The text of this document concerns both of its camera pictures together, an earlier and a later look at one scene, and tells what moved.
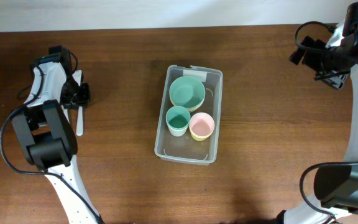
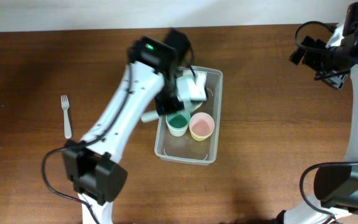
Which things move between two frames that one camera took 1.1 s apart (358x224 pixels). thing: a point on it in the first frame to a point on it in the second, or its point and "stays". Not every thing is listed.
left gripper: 84,100 to 166,109
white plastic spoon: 79,126 to 149,116
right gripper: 334,80 stays
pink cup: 201,126 stays
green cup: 178,117 stays
